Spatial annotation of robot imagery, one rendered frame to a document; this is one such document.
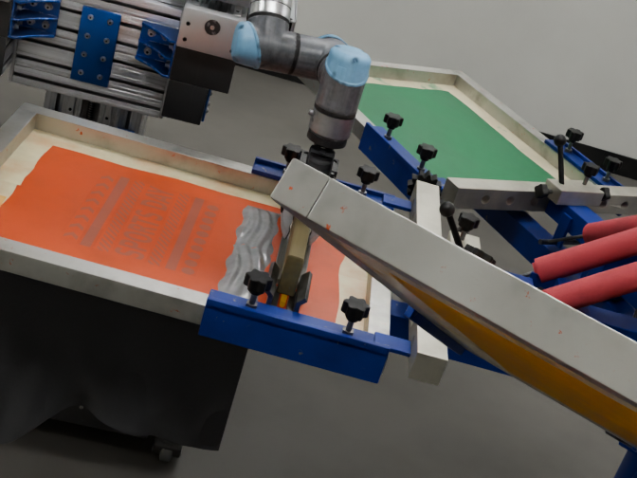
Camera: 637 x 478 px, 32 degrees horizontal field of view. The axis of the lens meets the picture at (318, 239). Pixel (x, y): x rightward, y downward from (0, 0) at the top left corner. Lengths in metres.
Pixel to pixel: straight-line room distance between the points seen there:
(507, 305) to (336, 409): 2.58
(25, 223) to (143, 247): 0.21
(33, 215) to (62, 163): 0.23
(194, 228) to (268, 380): 1.41
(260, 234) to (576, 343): 1.34
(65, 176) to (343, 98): 0.58
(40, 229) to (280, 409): 1.51
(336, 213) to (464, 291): 0.12
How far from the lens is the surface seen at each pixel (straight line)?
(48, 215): 2.00
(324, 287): 1.99
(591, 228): 2.34
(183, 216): 2.10
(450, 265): 0.84
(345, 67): 1.88
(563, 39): 5.88
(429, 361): 1.73
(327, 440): 3.25
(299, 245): 1.87
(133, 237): 1.99
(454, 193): 2.37
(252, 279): 1.73
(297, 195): 0.89
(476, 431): 3.53
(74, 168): 2.19
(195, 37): 2.44
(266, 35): 1.96
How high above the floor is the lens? 1.90
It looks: 26 degrees down
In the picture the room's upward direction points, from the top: 17 degrees clockwise
